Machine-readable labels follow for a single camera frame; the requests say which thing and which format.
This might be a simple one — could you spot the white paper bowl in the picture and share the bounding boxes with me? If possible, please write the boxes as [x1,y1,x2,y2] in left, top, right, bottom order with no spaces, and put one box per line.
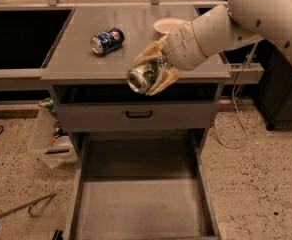
[153,18,185,35]

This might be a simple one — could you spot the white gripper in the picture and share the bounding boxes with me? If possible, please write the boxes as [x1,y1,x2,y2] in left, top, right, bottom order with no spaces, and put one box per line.
[134,20,208,96]

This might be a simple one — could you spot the blue Pepsi can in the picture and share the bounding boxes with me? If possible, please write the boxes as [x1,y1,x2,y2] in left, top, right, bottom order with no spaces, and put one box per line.
[90,28,125,56]

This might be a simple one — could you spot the grey drawer cabinet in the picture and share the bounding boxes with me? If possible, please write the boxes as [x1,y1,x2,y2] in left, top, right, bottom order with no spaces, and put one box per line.
[40,4,232,240]

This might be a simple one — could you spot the white cable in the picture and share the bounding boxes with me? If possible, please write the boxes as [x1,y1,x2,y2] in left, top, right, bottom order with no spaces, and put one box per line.
[214,42,259,150]

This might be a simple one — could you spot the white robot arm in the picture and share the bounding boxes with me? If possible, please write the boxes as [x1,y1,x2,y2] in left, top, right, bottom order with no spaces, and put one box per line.
[135,0,292,96]

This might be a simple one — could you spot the grey open middle drawer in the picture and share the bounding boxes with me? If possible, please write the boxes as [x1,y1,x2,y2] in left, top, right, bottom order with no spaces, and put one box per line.
[64,131,222,240]

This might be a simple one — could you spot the grey top drawer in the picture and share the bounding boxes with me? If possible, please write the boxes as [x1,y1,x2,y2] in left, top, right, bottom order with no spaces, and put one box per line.
[53,83,219,132]

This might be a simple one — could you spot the dark grey cabinet right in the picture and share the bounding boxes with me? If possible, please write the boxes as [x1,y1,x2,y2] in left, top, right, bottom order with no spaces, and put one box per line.
[257,47,292,130]

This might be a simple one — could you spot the crushed green soda can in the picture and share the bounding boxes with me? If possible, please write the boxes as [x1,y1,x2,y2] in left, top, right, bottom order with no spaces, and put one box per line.
[127,58,171,94]

